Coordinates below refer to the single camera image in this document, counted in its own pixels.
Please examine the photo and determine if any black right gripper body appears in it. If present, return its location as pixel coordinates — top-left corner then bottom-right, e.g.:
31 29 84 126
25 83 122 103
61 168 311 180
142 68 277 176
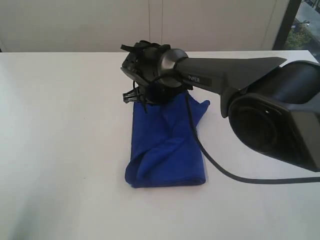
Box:
120 40 193 104

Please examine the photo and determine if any black cable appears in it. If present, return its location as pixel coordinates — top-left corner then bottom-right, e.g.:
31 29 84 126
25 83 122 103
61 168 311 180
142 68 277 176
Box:
184 92 320 185

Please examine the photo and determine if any window with dark frame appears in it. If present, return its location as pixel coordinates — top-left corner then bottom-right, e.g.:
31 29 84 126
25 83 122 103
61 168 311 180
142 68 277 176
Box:
272 0 320 61

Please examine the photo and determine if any blue towel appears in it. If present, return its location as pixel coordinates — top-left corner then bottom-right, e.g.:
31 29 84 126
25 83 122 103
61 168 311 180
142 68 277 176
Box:
124 92 210 188

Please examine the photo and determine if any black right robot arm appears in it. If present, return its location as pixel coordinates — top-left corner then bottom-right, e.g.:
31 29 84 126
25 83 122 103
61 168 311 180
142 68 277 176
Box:
121 40 320 172

